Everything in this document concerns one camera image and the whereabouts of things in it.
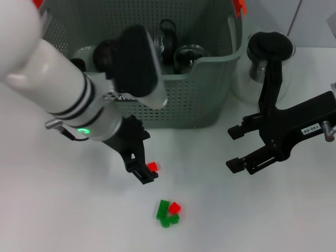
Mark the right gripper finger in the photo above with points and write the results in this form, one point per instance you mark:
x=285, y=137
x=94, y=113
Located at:
x=245, y=126
x=254, y=161

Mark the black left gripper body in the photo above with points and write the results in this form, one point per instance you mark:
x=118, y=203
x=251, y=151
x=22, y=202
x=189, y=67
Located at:
x=128, y=141

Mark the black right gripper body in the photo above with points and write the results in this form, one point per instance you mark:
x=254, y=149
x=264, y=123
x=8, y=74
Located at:
x=286, y=128

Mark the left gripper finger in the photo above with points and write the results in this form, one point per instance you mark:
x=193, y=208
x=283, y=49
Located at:
x=145, y=135
x=147, y=176

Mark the small red toy brick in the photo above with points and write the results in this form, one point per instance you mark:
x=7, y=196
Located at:
x=174, y=208
x=152, y=166

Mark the green long toy brick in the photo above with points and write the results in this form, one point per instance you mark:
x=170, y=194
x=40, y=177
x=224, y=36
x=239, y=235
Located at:
x=162, y=208

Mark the green stepped toy brick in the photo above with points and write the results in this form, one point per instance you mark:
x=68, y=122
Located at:
x=170, y=221

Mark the glass teacup black base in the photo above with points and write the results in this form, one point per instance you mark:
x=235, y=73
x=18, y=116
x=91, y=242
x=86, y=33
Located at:
x=189, y=56
x=168, y=39

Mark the grey perforated storage bin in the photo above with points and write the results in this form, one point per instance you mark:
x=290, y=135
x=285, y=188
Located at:
x=197, y=92

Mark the dark clay teacup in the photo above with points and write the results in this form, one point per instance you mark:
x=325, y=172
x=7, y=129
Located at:
x=78, y=63

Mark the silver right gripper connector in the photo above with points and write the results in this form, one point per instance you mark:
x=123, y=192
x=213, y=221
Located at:
x=329, y=132

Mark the dark clay teapot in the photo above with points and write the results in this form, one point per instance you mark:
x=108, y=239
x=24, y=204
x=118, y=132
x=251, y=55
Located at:
x=102, y=53

